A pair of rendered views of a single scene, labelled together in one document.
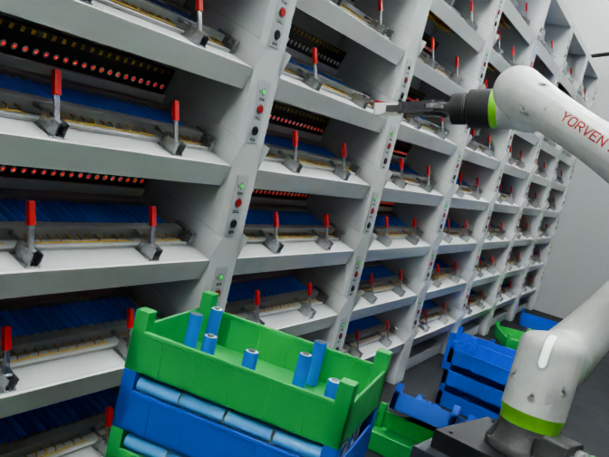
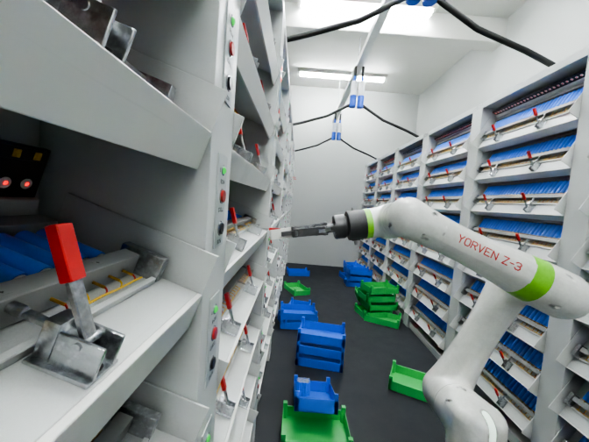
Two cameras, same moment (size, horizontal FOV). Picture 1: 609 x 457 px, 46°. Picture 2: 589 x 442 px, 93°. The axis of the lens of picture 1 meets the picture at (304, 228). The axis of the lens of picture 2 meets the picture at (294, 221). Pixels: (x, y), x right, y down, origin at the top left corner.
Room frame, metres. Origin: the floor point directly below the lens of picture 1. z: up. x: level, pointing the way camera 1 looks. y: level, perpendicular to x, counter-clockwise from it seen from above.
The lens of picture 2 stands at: (1.03, 0.22, 1.04)
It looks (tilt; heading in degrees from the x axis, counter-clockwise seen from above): 4 degrees down; 333
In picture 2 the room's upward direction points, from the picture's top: 5 degrees clockwise
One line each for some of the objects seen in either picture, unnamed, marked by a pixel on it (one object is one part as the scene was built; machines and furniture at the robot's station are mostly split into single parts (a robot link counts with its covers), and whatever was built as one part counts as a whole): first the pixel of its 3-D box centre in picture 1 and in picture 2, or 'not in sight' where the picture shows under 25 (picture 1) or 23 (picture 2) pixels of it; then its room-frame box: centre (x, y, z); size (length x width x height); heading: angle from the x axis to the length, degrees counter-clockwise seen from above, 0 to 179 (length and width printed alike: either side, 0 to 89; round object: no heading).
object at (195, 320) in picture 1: (191, 335); not in sight; (0.97, 0.12, 0.52); 0.02 x 0.02 x 0.06
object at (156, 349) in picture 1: (264, 358); not in sight; (0.94, 0.01, 0.52); 0.30 x 0.20 x 0.08; 72
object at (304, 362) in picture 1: (300, 375); not in sight; (0.91, -0.04, 0.52); 0.02 x 0.02 x 0.06
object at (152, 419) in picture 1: (250, 413); not in sight; (0.94, 0.01, 0.44); 0.30 x 0.20 x 0.08; 72
